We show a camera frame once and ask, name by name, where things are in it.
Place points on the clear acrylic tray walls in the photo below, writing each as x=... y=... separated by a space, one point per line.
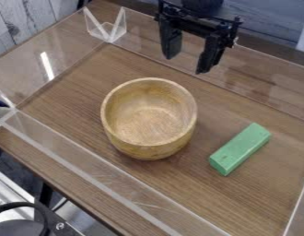
x=55 y=79

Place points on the brown wooden bowl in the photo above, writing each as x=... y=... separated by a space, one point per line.
x=150 y=116

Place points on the black metal bracket with screw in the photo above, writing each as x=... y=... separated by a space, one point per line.
x=59 y=226

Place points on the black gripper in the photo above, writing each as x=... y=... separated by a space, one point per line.
x=199 y=18

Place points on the green rectangular block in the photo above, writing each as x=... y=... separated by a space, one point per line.
x=239 y=149

